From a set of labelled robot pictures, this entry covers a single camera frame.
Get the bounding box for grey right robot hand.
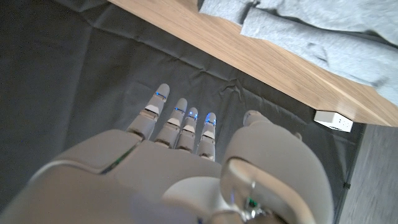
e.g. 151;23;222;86
0;83;335;224

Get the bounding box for grey fabric shorts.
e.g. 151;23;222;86
198;0;398;106

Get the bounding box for black backdrop curtain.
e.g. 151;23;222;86
0;0;368;218

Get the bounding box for white power strip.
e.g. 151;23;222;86
313;110;354;133

